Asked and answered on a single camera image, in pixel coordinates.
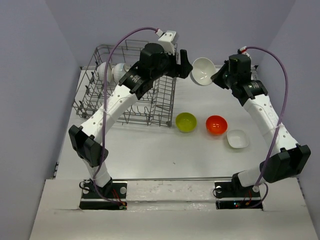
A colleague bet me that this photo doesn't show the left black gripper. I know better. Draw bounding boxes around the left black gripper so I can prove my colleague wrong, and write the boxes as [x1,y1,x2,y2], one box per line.
[150,47,193,81]

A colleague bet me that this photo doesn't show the white round bowl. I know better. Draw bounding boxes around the white round bowl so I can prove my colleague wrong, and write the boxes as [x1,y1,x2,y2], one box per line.
[96,61,110,82]
[190,57,217,86]
[112,63,128,84]

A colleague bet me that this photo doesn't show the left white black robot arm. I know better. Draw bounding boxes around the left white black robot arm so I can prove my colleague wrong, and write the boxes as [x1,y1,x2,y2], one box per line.
[68,43,193,199]

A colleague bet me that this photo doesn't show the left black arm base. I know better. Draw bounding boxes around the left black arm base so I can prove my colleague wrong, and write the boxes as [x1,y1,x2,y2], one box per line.
[78,179,128,211]

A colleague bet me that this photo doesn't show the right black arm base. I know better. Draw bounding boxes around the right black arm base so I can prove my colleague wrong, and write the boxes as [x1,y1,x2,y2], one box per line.
[212,173,269,210]

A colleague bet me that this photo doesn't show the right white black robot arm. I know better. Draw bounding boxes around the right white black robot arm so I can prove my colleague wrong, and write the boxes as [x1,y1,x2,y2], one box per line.
[211,54,311,196]

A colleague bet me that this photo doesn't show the orange bowl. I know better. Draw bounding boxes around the orange bowl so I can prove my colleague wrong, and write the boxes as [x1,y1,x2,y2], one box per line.
[205,115,228,135]

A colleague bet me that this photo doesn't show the lime green bowl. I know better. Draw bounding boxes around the lime green bowl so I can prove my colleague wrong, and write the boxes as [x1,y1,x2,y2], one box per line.
[175,112,197,133]

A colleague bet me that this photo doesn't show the white square bowl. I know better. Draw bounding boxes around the white square bowl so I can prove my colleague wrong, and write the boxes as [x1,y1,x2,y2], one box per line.
[226,129,249,149]

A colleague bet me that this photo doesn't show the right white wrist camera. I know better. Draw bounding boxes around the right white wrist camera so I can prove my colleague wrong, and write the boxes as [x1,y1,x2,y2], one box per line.
[237,46,251,58]

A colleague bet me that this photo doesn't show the grey wire dish rack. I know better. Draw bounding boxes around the grey wire dish rack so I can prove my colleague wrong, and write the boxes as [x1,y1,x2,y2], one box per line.
[72,40,176,127]

